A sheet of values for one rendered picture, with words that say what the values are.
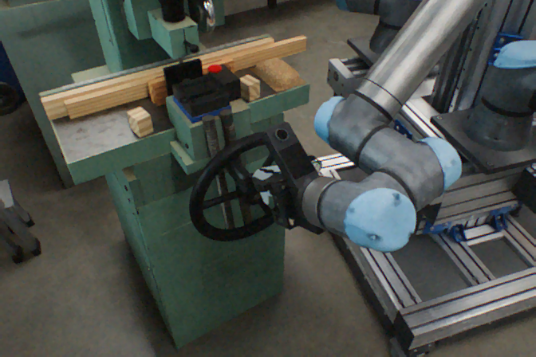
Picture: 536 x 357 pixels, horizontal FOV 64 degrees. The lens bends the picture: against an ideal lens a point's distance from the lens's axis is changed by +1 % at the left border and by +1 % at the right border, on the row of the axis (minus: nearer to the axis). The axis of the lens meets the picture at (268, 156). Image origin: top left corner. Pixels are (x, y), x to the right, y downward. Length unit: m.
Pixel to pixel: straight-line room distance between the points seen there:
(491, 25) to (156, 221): 0.98
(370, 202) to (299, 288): 1.25
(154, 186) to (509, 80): 0.83
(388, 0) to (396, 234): 0.99
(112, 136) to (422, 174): 0.65
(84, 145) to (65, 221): 1.19
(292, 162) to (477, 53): 0.77
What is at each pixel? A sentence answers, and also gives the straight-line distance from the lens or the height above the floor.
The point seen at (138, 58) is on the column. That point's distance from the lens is 1.26.
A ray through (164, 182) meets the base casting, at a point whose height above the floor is 0.76.
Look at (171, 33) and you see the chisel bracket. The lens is 1.00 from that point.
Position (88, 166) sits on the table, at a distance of 0.96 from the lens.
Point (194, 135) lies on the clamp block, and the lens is 0.87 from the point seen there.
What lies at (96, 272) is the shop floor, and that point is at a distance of 1.90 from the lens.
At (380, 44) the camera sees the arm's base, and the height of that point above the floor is 0.85.
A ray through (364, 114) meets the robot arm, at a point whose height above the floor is 1.11.
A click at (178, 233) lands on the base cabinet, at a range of 1.18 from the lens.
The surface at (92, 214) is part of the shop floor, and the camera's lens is 2.12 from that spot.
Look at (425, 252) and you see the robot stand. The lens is 1.67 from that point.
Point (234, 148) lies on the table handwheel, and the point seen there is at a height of 0.95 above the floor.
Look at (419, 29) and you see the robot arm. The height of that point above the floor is 1.20.
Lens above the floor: 1.46
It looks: 40 degrees down
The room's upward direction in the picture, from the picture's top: straight up
